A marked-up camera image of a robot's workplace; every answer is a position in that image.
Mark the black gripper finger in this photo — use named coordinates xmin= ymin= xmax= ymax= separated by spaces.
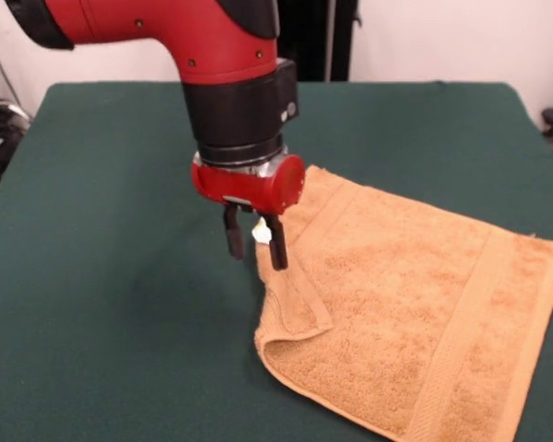
xmin=261 ymin=212 xmax=289 ymax=272
xmin=222 ymin=202 xmax=247 ymax=261

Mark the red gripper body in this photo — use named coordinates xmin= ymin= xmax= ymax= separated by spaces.
xmin=190 ymin=151 xmax=307 ymax=216

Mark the tan terry towel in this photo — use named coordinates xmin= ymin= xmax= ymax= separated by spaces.
xmin=251 ymin=165 xmax=553 ymax=442

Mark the dark green table cloth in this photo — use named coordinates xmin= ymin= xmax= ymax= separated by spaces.
xmin=0 ymin=81 xmax=553 ymax=442

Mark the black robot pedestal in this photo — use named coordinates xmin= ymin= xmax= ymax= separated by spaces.
xmin=276 ymin=0 xmax=364 ymax=83

